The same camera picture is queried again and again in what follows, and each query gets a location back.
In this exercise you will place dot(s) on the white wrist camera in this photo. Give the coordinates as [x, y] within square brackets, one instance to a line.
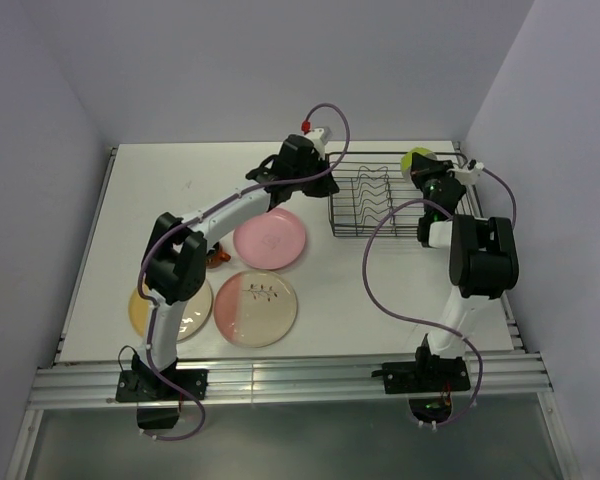
[469, 174]
[319, 136]

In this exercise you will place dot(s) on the pink plastic plate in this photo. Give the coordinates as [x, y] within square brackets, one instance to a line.
[270, 241]

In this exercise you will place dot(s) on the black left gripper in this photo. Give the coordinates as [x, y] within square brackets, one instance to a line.
[326, 186]

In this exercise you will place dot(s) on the white and green square bowl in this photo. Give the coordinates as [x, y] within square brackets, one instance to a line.
[407, 160]

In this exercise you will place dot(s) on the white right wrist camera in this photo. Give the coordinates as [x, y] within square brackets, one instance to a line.
[469, 174]

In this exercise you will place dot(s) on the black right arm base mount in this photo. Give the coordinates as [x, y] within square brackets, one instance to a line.
[438, 378]

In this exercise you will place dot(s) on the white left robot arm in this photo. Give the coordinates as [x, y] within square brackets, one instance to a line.
[174, 265]

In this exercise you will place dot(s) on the yellow and cream floral plate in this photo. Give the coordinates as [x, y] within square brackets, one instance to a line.
[195, 315]

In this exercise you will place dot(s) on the black wire dish rack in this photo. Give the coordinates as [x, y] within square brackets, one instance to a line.
[372, 188]

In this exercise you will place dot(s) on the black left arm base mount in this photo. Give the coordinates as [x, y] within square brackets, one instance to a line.
[159, 406]

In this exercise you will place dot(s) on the aluminium extrusion rail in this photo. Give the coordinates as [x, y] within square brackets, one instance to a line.
[290, 380]

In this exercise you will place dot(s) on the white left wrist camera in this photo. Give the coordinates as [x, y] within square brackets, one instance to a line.
[319, 136]

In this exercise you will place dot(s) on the pink and cream floral plate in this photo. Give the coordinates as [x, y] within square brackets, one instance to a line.
[255, 308]

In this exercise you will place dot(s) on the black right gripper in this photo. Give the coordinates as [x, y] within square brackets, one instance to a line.
[423, 167]

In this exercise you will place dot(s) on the orange and black cup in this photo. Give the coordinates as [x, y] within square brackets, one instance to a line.
[217, 256]

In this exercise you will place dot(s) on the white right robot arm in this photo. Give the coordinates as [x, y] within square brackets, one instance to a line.
[483, 261]

